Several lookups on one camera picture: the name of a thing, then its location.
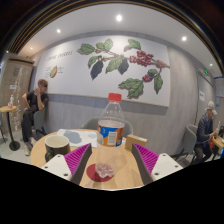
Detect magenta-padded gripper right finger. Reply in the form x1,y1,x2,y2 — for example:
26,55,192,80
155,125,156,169
130,142,184,186

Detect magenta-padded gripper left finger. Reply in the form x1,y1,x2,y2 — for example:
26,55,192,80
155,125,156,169
40,142,93,186

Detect clear red-capped drink bottle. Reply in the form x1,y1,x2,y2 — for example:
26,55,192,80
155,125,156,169
94,92,126,180

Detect dark mug with white inside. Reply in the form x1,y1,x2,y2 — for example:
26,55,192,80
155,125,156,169
44,134,72,164

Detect grey upholstered chair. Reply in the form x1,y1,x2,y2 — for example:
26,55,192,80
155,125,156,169
32,107,48,136
81,116,135,138
172,123,199,161

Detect small brown cardboard box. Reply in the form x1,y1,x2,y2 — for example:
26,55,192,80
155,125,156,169
124,133,149,152

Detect person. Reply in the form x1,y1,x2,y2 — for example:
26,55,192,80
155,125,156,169
20,78,50,157
193,100,219,165

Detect small round wooden side table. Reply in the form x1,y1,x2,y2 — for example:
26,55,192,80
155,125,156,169
0,105,22,152

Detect small clear bottle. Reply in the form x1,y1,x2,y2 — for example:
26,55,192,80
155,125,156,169
8,94,15,110

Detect white paper door sign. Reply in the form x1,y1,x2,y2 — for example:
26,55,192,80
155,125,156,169
198,89,206,102

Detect round recessed ceiling lights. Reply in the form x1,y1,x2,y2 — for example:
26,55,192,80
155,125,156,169
4,13,215,68

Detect large coffee branch wall mural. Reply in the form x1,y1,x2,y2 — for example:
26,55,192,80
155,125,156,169
34,34,172,109

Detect wall notice board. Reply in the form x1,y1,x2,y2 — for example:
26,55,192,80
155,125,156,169
214,76,224,99

